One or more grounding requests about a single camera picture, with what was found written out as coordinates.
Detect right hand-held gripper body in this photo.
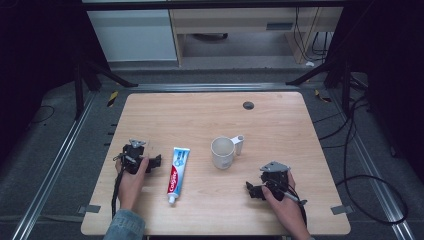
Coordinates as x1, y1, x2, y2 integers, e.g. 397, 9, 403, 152
259, 160, 291, 202

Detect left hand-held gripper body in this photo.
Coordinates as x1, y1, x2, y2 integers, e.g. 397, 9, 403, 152
120, 138, 148, 175

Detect person's left hand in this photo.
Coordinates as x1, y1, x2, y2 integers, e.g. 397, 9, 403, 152
115, 155, 150, 212

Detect person's right hand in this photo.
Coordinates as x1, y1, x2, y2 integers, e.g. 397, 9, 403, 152
260, 170, 312, 240

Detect toothpaste tube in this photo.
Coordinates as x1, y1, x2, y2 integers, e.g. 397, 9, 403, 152
166, 146, 191, 205

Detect yellow black hazard tape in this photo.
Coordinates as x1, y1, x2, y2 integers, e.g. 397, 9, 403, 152
106, 90, 119, 108
314, 88, 333, 103

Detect grey tape piece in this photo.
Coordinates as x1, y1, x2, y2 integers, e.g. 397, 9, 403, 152
77, 204, 102, 215
330, 204, 354, 216

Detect white cabinet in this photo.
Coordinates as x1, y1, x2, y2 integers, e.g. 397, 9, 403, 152
86, 8, 178, 63

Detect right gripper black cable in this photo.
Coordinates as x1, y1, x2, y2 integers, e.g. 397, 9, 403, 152
266, 179, 309, 229

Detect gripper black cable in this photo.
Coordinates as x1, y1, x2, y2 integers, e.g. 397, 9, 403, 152
266, 179, 309, 229
110, 152, 132, 219

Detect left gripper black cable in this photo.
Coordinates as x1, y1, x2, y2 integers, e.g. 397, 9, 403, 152
110, 152, 132, 219

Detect white cup with handle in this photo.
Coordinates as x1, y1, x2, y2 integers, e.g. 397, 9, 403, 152
210, 134, 245, 170

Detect aluminium floor rail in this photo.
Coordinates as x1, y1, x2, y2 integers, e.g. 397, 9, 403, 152
328, 89, 417, 240
11, 90, 98, 240
128, 82, 301, 93

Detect black stand frame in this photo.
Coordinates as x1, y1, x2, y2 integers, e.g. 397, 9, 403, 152
71, 49, 139, 121
285, 49, 369, 116

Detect thin black floor cable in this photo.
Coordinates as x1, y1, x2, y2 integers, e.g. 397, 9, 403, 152
24, 104, 56, 131

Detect black floor cable loop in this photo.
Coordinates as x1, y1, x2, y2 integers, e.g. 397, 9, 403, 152
334, 96, 410, 225

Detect black cables under desk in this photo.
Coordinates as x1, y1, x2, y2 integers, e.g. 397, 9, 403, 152
293, 7, 331, 63

